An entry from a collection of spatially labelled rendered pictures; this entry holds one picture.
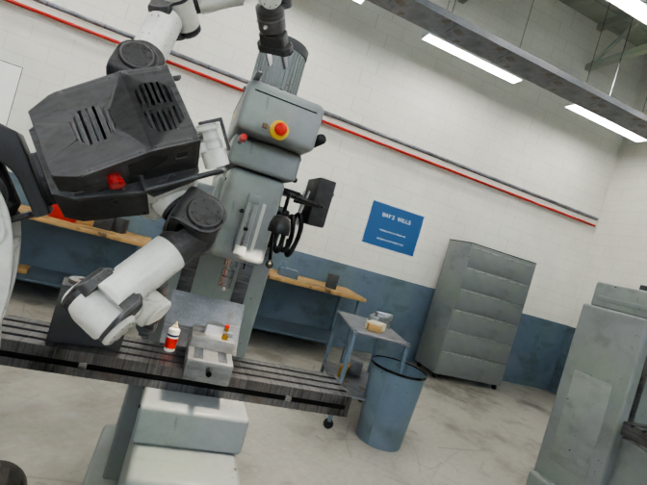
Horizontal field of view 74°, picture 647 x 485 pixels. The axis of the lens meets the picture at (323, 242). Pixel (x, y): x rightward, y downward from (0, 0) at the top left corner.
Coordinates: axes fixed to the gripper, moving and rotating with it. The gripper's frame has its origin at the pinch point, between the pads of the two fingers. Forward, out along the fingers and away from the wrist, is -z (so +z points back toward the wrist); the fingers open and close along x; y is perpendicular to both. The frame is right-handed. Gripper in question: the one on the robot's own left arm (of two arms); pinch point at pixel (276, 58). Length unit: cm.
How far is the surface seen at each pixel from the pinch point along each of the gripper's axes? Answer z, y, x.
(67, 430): -173, -133, -95
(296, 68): -19.9, 22.4, -4.4
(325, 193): -57, -7, 19
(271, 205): -30.7, -37.7, 10.9
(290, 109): -3.2, -18.7, 12.9
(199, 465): -55, -118, 21
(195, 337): -52, -84, 1
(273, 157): -18.1, -27.0, 8.8
